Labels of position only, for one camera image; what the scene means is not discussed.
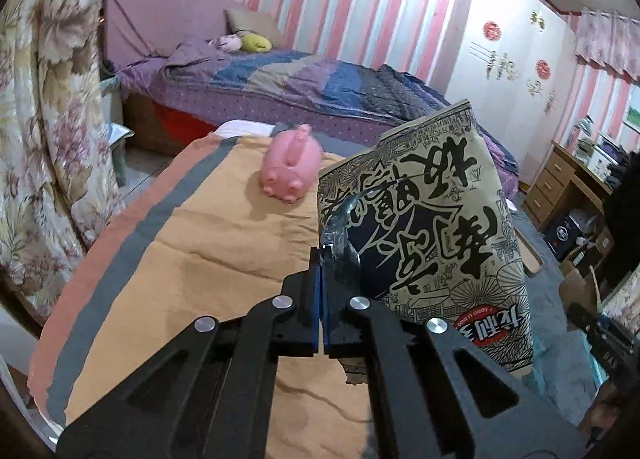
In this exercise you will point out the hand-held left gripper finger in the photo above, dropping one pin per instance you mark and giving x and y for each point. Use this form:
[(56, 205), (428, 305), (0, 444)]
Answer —
[(327, 309), (315, 299)]

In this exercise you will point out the tan printed snack bag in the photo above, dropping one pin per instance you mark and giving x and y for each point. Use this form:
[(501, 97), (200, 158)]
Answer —
[(430, 219)]

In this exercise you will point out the cardboard box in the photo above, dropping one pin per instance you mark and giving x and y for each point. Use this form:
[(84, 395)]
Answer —
[(580, 291)]

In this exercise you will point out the black printed box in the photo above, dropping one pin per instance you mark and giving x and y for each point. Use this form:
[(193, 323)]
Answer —
[(565, 236)]

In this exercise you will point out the orange grey teal striped blanket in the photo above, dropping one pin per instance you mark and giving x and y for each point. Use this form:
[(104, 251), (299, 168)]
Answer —
[(210, 239)]

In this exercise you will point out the dark clothing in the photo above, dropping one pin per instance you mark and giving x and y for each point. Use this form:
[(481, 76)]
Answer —
[(622, 219)]

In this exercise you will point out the pink piggy bank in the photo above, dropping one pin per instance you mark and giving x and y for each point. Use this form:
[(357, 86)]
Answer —
[(292, 164)]

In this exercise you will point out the wooden desk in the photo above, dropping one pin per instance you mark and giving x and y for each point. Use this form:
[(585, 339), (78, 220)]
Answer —
[(555, 179)]

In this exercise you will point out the desk lamp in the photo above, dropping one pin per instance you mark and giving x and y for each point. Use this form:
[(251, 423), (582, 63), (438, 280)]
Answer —
[(580, 131)]

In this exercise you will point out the purple blue striped quilt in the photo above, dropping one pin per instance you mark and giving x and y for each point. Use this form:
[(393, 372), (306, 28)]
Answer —
[(310, 79)]

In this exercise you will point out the yellow green plush toy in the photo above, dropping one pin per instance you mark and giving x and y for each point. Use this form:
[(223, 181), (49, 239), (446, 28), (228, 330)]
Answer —
[(256, 41)]

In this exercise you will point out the pink plush toy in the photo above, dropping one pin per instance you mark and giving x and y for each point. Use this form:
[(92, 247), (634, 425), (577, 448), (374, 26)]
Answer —
[(225, 41)]

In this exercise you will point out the tan pillow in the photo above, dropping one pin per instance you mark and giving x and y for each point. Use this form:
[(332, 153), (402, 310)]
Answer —
[(255, 21)]

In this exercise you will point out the pink floral valance curtain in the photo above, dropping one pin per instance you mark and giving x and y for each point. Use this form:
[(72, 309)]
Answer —
[(605, 39)]

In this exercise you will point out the purple bed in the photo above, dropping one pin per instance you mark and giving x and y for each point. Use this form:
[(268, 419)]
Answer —
[(150, 14)]

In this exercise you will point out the white wardrobe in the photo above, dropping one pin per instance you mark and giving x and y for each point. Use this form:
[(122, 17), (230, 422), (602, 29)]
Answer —
[(505, 29)]

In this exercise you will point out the small wall picture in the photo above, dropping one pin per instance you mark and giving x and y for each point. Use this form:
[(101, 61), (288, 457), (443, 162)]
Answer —
[(632, 111)]

